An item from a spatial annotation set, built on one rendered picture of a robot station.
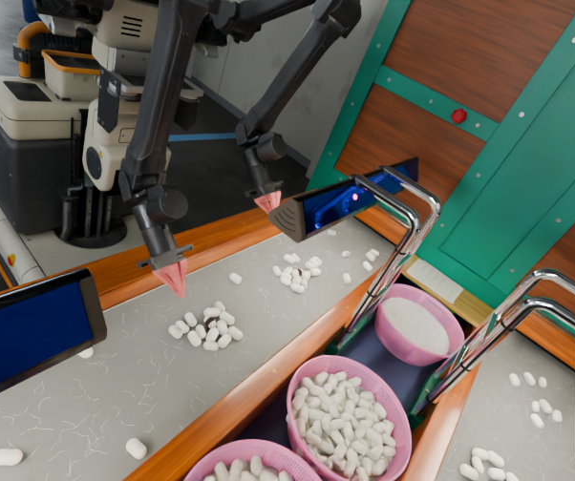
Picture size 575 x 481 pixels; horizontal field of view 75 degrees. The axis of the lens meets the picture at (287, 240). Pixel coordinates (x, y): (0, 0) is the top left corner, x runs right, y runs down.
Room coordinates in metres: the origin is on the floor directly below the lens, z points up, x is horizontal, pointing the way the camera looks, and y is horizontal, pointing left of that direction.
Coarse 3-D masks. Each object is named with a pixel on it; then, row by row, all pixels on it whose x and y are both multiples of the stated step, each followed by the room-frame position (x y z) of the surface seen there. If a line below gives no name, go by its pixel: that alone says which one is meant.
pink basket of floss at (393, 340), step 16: (400, 288) 0.99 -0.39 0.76; (416, 288) 1.01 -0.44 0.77; (384, 320) 0.82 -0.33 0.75; (448, 320) 0.95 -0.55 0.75; (384, 336) 0.81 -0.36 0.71; (400, 336) 0.77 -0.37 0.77; (448, 336) 0.90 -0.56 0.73; (400, 352) 0.78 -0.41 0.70; (416, 352) 0.76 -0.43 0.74; (432, 352) 0.75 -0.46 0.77; (448, 352) 0.84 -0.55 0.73
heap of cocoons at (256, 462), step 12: (216, 468) 0.30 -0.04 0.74; (228, 468) 0.32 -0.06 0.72; (240, 468) 0.32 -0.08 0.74; (252, 468) 0.32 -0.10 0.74; (264, 468) 0.34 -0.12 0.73; (204, 480) 0.28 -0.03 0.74; (216, 480) 0.29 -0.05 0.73; (228, 480) 0.29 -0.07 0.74; (240, 480) 0.30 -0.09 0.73; (252, 480) 0.31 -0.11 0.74; (264, 480) 0.32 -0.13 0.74; (276, 480) 0.32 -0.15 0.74; (288, 480) 0.33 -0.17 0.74
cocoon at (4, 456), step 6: (0, 450) 0.20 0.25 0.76; (6, 450) 0.20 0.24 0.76; (12, 450) 0.21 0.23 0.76; (18, 450) 0.21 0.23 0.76; (0, 456) 0.20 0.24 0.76; (6, 456) 0.20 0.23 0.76; (12, 456) 0.20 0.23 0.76; (18, 456) 0.20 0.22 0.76; (0, 462) 0.19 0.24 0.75; (6, 462) 0.19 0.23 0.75; (12, 462) 0.20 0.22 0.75; (18, 462) 0.20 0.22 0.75
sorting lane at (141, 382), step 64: (256, 256) 0.87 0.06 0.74; (320, 256) 1.00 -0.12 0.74; (384, 256) 1.17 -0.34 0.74; (128, 320) 0.49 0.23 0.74; (256, 320) 0.64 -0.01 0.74; (64, 384) 0.33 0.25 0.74; (128, 384) 0.37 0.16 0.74; (192, 384) 0.42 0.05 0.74; (0, 448) 0.21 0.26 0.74; (64, 448) 0.24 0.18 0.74
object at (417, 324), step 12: (396, 300) 0.97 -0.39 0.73; (408, 300) 0.99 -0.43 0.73; (396, 312) 0.90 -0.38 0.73; (408, 312) 0.92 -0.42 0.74; (420, 312) 0.95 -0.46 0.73; (396, 324) 0.84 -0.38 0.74; (408, 324) 0.87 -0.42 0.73; (420, 324) 0.90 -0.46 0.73; (432, 324) 0.92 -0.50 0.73; (408, 336) 0.82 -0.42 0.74; (420, 336) 0.85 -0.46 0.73; (432, 336) 0.86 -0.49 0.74; (444, 336) 0.89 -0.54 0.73; (432, 348) 0.82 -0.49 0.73; (444, 348) 0.84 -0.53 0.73
